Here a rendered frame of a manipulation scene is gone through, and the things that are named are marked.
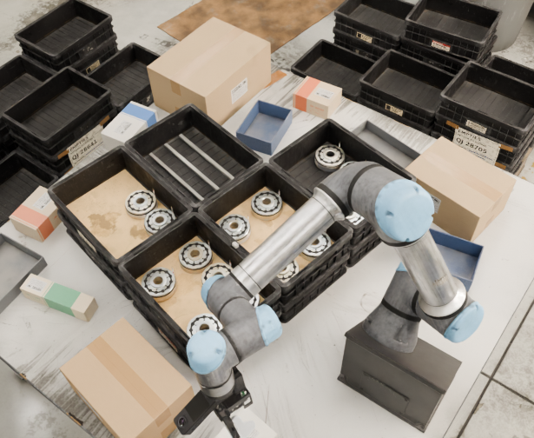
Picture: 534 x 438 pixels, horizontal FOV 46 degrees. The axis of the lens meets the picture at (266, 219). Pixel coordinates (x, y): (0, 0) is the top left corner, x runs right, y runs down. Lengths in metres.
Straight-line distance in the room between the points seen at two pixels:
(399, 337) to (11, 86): 2.44
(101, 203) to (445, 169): 1.17
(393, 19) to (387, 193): 2.47
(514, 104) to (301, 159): 1.23
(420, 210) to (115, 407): 0.95
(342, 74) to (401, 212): 2.24
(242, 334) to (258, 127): 1.40
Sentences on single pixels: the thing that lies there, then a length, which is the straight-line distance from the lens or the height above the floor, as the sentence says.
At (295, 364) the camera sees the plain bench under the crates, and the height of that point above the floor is 0.70.
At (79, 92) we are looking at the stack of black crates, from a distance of 3.15.
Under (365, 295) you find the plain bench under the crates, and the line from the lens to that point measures 2.06.
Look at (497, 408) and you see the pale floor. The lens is 2.76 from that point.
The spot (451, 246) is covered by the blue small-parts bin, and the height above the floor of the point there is 0.72.
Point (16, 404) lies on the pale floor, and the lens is 2.85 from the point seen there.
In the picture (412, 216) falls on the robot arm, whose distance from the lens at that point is 1.29.
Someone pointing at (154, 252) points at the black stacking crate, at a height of 0.89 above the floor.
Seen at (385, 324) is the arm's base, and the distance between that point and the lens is 1.70.
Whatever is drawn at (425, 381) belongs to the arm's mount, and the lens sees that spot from 1.64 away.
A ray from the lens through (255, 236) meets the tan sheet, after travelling 2.01.
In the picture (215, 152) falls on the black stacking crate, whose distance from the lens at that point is 2.26.
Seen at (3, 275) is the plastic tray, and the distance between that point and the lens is 2.27.
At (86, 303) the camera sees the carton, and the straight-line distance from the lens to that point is 2.05.
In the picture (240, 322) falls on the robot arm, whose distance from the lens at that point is 1.26.
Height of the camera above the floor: 2.45
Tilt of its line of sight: 52 degrees down
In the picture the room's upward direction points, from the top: 2 degrees counter-clockwise
